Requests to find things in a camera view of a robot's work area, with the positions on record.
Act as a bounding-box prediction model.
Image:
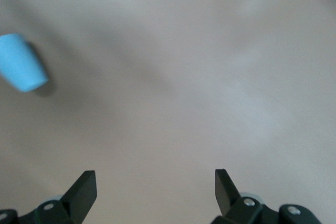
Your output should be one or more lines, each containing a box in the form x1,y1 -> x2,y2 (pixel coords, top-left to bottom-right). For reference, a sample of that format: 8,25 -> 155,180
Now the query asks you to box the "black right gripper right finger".
211,168 -> 322,224

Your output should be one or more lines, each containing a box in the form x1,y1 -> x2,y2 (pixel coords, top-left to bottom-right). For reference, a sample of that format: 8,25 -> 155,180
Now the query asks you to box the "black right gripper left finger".
0,170 -> 97,224

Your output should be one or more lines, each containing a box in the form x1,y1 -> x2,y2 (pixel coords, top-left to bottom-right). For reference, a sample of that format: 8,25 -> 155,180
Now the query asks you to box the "blue plastic cup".
0,33 -> 50,93

